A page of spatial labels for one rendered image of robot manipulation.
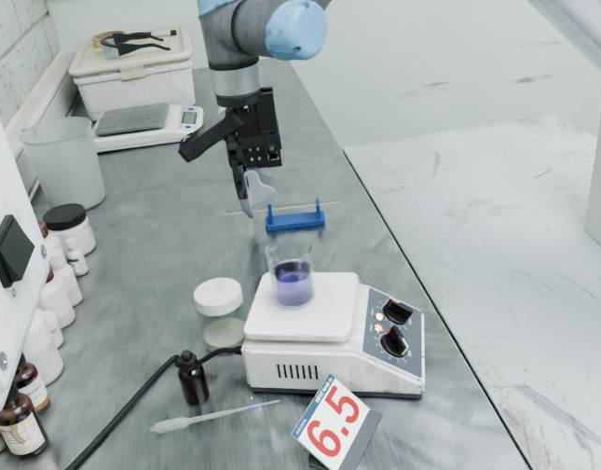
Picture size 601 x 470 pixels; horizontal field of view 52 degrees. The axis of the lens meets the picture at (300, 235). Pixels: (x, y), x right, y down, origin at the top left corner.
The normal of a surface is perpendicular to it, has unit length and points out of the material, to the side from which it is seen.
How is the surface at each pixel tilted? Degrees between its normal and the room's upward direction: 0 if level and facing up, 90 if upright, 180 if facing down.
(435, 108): 90
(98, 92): 94
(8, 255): 79
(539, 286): 0
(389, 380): 90
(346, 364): 90
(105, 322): 0
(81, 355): 0
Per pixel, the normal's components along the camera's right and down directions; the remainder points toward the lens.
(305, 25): 0.76, 0.26
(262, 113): 0.04, 0.51
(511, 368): -0.11, -0.85
